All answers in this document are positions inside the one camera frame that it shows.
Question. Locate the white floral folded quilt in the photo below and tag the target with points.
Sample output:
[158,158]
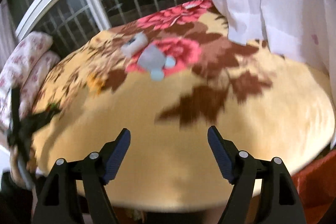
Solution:
[27,68]

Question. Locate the yellow floral fleece blanket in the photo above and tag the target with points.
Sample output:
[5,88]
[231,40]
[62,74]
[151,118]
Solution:
[266,104]

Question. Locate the red plastic bag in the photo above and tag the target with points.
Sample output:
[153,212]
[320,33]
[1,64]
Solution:
[316,187]

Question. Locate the white curtain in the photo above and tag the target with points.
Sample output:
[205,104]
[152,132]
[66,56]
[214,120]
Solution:
[303,30]

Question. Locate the white blue crumpled packet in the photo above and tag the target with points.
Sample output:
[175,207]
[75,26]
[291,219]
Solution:
[134,45]

